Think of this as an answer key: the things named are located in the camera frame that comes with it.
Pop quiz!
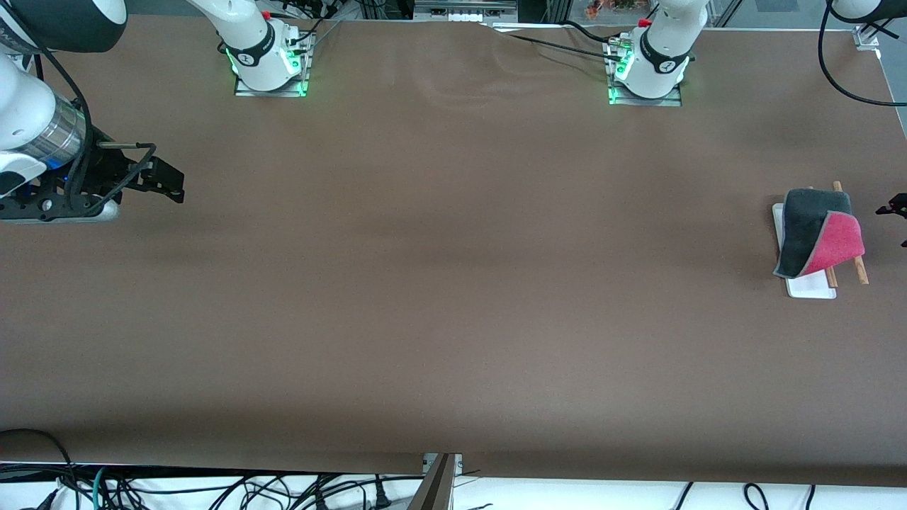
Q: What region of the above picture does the pink and grey microfibre towel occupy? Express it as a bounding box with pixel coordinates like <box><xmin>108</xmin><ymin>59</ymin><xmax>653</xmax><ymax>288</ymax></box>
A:
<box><xmin>772</xmin><ymin>188</ymin><xmax>867</xmax><ymax>279</ymax></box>

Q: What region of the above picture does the brown wooden rack rod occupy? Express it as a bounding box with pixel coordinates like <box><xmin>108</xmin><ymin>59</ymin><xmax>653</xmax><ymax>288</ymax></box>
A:
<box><xmin>832</xmin><ymin>181</ymin><xmax>870</xmax><ymax>285</ymax></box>

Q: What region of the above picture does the white towel rack base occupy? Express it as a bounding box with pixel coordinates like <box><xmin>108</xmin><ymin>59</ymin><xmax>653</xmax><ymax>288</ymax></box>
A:
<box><xmin>772</xmin><ymin>203</ymin><xmax>838</xmax><ymax>299</ymax></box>

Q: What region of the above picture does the orange background object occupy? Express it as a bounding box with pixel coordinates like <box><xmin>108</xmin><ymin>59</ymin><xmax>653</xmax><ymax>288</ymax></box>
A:
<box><xmin>584</xmin><ymin>0</ymin><xmax>656</xmax><ymax>20</ymax></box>

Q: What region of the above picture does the brown table support beam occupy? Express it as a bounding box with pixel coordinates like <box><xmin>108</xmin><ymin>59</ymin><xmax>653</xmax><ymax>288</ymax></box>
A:
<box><xmin>409</xmin><ymin>453</ymin><xmax>458</xmax><ymax>510</ymax></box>

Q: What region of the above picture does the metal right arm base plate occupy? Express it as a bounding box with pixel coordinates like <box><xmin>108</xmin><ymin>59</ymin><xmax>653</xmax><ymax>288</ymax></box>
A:
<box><xmin>234</xmin><ymin>28</ymin><xmax>317</xmax><ymax>98</ymax></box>

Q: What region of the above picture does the thick black floor cable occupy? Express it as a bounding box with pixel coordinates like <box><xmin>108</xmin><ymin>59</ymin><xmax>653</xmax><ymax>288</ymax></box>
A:
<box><xmin>0</xmin><ymin>428</ymin><xmax>80</xmax><ymax>510</ymax></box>

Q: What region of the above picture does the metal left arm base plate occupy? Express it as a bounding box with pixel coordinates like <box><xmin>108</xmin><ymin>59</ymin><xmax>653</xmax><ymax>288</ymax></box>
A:
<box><xmin>606</xmin><ymin>34</ymin><xmax>685</xmax><ymax>107</ymax></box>

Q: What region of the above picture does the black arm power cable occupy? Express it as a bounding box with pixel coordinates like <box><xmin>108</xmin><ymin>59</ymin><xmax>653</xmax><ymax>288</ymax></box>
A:
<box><xmin>507</xmin><ymin>34</ymin><xmax>624</xmax><ymax>59</ymax></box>
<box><xmin>563</xmin><ymin>20</ymin><xmax>621</xmax><ymax>42</ymax></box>

